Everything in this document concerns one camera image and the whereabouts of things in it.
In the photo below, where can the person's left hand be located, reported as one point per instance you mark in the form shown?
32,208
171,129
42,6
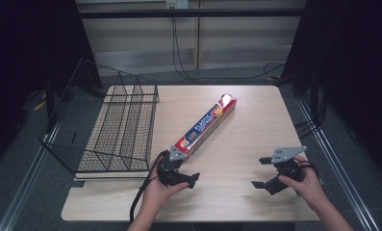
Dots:
155,194

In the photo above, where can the small yellow floor object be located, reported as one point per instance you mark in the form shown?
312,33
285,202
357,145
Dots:
40,106

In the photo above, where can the metal floor rail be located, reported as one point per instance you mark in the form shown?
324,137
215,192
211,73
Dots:
339,166
25,189

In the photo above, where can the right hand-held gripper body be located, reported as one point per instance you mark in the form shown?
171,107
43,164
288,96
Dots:
286,170

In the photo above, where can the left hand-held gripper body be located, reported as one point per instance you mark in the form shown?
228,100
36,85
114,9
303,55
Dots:
172,174

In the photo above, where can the white vertical wall conduit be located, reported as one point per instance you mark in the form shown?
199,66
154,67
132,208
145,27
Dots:
198,38

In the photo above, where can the long plastic wrap box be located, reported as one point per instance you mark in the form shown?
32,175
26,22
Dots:
206,123

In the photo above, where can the black horizontal bar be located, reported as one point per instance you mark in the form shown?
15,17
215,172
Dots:
191,13

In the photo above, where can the white wall socket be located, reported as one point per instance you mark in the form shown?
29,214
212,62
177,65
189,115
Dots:
177,4

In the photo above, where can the black curtain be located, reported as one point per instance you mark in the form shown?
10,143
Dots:
355,80
25,64

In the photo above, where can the person's right hand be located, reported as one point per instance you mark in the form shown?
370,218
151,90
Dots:
307,189

